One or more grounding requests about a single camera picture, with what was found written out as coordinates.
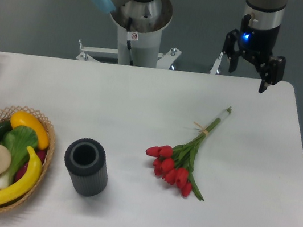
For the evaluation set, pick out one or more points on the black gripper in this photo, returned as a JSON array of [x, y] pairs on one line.
[[255, 46]]

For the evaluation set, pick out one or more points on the red tulip bouquet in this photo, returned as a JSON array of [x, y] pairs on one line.
[[175, 165]]

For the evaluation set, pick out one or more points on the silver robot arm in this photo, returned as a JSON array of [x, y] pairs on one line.
[[266, 14]]

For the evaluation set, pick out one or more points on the dark grey ribbed vase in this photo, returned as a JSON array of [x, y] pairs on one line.
[[85, 160]]

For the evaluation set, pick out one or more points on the green bok choy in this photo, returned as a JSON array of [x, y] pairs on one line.
[[16, 141]]

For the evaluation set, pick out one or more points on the yellow banana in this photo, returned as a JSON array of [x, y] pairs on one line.
[[26, 183]]

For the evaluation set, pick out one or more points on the woven wicker basket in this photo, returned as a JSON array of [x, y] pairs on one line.
[[5, 114]]

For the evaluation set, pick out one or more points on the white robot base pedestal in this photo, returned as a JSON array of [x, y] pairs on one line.
[[140, 24]]

